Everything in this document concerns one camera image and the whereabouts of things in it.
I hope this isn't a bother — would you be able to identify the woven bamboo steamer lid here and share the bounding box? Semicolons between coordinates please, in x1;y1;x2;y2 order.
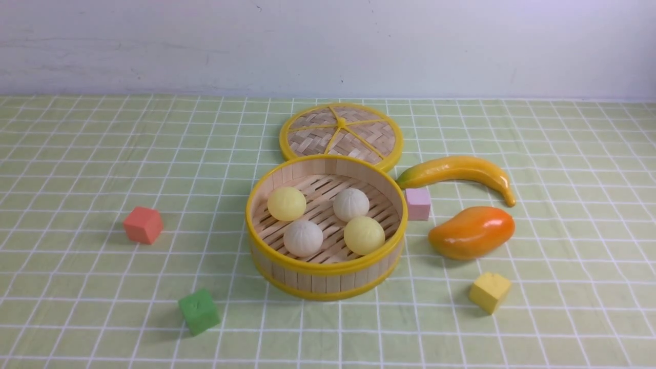
279;102;404;171

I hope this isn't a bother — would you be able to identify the red cube block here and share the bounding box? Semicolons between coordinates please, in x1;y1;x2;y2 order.
122;207;162;244

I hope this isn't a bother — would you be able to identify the green checkered tablecloth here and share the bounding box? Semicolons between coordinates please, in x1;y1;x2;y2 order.
1;95;655;368

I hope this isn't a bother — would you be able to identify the yellow cube block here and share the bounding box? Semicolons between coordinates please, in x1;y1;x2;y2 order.
468;272;513;315

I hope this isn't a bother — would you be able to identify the green cube block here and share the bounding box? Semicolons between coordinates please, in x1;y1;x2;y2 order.
178;288;220;336

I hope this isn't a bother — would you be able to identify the pink cube block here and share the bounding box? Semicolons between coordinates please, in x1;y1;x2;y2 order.
405;187;432;220

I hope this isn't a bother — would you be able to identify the white bun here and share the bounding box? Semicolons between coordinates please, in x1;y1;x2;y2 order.
283;219;324;257
333;188;370;222

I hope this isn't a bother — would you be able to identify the yellow toy banana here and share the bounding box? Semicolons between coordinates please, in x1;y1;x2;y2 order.
396;156;516;207

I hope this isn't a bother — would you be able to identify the orange toy mango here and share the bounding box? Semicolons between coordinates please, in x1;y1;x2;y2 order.
428;206;516;261

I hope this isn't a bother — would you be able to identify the bamboo steamer tray yellow rim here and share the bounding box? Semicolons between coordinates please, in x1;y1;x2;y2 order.
244;155;408;301

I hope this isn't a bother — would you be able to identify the yellow bun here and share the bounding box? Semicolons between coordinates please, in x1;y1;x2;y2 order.
343;216;386;255
267;187;307;222

